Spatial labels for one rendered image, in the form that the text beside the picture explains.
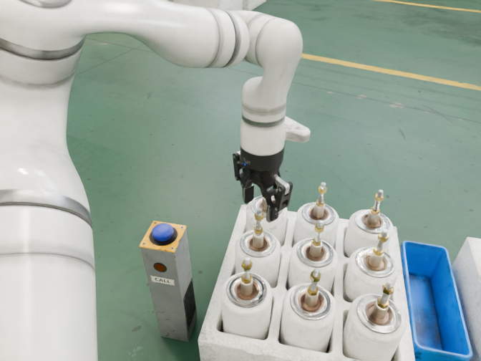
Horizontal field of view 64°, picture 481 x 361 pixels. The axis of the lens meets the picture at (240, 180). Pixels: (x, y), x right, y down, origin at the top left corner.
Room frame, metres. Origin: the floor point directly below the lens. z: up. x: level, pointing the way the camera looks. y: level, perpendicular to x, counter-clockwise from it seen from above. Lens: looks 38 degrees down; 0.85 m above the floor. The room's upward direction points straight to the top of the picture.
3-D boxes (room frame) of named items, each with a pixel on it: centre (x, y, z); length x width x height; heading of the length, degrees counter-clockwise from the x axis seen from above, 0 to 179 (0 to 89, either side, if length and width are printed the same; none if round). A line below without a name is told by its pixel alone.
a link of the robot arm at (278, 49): (0.55, -0.04, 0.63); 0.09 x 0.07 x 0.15; 43
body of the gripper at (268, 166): (0.56, -0.04, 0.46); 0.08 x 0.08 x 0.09
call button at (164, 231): (0.52, 0.15, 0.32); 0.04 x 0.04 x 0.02
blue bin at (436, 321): (0.53, -0.43, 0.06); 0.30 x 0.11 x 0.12; 167
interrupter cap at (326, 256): (0.53, -0.15, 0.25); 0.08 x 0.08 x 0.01
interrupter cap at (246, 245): (0.56, -0.04, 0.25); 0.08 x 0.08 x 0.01
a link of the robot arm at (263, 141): (0.57, -0.05, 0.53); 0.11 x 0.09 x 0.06; 129
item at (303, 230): (0.65, -0.18, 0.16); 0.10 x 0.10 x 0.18
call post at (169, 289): (0.52, 0.15, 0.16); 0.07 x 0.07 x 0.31; 78
